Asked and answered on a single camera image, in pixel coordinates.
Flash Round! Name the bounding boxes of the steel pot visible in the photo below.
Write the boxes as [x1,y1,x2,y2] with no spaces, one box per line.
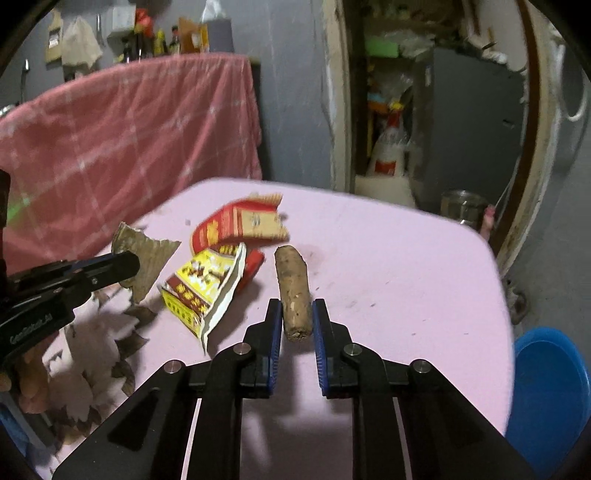
[440,189,490,232]

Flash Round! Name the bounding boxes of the blue plastic bucket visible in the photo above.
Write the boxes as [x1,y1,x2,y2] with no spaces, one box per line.
[505,327,591,478]

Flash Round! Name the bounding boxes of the yellow red torn carton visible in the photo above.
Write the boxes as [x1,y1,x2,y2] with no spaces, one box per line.
[161,242,265,356]

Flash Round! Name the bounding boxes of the pink cloth covered table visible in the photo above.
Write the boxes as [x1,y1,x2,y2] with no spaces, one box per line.
[9,178,517,480]

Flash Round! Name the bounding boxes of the orange seasoning packet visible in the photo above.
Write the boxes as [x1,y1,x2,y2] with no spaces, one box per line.
[178,17,209,55]

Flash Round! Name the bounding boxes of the wooden door frame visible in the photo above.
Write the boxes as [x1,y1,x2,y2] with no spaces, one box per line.
[323,0,566,278]

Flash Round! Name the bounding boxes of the hanging beige towel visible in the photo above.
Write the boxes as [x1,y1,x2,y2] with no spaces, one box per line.
[61,16,103,70]

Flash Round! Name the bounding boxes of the green box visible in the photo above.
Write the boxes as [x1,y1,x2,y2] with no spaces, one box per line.
[365,39,402,58]

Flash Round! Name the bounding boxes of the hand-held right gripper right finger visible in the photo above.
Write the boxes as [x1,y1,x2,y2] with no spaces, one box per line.
[311,298,539,480]

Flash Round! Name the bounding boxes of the torn brown cardboard piece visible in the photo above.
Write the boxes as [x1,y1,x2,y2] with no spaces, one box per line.
[112,222,182,304]

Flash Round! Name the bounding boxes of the white rice sack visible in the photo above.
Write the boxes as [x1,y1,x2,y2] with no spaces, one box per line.
[365,111,416,206]

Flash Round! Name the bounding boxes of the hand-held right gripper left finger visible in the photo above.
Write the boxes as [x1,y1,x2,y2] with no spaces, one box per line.
[53,298,284,480]

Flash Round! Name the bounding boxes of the grey refrigerator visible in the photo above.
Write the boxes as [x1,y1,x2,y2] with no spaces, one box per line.
[413,46,527,217]

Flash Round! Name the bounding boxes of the brown yam piece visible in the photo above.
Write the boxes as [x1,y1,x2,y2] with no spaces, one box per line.
[274,246,315,343]

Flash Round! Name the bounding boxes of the white wall box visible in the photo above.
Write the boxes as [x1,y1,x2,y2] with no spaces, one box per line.
[107,6,137,40]

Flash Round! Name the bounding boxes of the hanging wooden brush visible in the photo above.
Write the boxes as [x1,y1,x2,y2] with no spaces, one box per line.
[44,8,64,63]

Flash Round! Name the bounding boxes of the pink plaid cloth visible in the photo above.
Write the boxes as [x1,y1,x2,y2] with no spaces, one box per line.
[0,52,263,273]

